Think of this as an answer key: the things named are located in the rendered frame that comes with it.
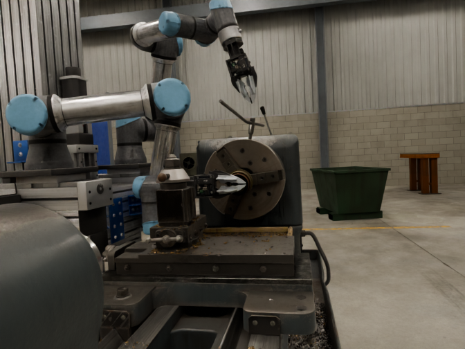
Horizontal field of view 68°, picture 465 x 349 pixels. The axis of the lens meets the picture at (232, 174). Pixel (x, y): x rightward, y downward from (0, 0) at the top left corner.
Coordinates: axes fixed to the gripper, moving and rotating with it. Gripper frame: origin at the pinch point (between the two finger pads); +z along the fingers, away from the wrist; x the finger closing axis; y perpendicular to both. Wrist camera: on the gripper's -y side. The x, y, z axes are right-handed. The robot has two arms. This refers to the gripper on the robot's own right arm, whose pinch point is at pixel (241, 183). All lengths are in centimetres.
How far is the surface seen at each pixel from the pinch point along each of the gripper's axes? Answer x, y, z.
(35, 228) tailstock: 5, 89, 1
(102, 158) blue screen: 14, -449, -322
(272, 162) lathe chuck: 5.9, -22.5, 8.4
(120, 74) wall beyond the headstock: 304, -1011, -576
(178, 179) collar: 4.4, 34.8, -8.6
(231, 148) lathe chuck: 11.8, -22.5, -7.3
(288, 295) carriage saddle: -18.0, 43.3, 15.3
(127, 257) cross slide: -12.3, 39.8, -19.6
